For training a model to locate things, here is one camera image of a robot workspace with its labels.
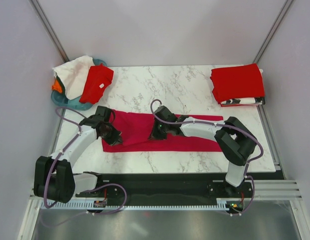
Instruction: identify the magenta polo shirt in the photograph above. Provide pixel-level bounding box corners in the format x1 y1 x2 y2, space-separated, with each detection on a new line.
102 110 221 153

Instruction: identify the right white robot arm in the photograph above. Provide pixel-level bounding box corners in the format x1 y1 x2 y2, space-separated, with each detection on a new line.
150 105 264 197

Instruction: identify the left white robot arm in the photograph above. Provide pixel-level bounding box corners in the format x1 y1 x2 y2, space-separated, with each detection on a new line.
33 106 123 209

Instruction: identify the red t shirt in basket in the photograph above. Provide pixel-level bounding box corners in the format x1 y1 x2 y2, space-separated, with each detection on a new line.
79 65 114 105

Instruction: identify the teal laundry basket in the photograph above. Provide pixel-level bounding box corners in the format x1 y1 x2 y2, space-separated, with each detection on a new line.
51 58 107 111

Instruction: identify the white t shirt in basket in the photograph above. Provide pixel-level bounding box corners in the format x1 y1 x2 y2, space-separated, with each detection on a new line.
53 55 95 100

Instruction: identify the orange garment in basket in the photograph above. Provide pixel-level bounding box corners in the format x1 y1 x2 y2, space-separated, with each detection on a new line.
52 79 64 94

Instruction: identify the folded red t shirt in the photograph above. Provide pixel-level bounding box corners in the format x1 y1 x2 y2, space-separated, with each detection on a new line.
210 63 265 105

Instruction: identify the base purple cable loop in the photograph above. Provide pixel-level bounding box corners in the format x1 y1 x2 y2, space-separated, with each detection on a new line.
41 183 129 228

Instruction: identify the white slotted cable duct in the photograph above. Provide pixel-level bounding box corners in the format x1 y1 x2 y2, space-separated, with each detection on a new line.
47 198 239 211

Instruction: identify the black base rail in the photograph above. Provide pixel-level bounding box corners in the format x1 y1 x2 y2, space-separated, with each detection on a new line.
46 171 287 207

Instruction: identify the left aluminium corner post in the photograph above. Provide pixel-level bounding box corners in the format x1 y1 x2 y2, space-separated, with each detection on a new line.
29 0 69 62

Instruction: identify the aluminium corner post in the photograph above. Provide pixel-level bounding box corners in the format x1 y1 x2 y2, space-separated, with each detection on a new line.
253 0 295 64
29 0 69 62

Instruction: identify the right aluminium corner post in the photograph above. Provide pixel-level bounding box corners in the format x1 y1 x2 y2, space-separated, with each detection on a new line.
253 0 295 64

